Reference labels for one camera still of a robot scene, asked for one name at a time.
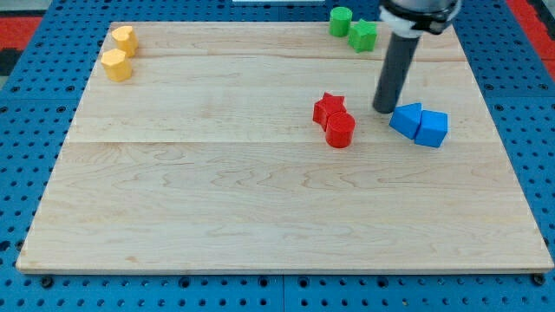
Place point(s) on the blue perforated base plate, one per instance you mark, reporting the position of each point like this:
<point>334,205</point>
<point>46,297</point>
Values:
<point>54,61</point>

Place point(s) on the green cylinder block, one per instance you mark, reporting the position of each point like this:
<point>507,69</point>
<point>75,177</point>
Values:
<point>340,19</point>

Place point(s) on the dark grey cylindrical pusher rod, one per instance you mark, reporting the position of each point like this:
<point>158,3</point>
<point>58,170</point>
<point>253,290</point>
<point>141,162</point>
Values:
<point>395,68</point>

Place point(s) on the yellow heart block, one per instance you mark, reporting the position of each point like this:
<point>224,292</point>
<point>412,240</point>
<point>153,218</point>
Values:
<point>125,39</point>

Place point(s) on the blue cube block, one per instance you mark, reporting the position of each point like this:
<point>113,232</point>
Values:
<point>433,129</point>

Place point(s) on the red star block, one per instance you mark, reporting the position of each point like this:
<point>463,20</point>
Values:
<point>328,105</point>

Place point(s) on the green star block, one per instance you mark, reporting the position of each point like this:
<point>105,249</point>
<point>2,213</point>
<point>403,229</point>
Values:
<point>362,36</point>

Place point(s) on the yellow hexagon block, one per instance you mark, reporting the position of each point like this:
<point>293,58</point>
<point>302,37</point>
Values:
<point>116,65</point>

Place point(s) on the light wooden board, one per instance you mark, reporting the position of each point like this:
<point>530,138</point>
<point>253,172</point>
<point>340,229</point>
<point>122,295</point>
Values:
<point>207,161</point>

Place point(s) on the blue triangular block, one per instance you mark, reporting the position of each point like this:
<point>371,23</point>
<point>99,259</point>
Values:
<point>407,119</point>

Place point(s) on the red cylinder block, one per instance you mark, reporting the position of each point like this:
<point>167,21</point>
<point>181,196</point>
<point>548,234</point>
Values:
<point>339,129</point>

